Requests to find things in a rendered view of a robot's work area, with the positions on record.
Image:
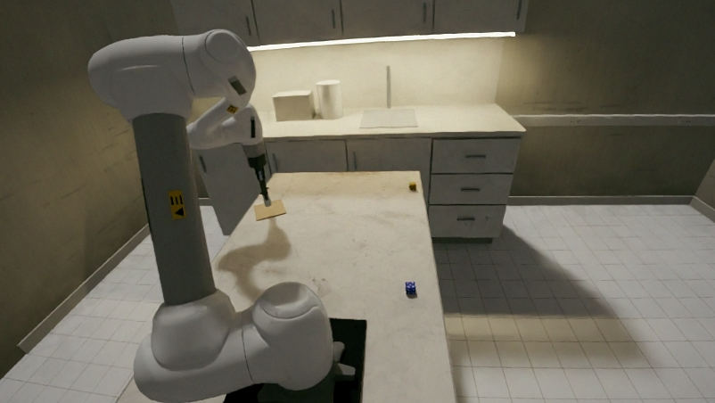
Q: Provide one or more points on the tan flat mat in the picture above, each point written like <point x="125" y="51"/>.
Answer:
<point x="262" y="212"/>

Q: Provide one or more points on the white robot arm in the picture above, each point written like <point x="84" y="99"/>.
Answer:
<point x="200" y="347"/>

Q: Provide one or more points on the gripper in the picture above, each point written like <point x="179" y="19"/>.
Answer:
<point x="257" y="163"/>

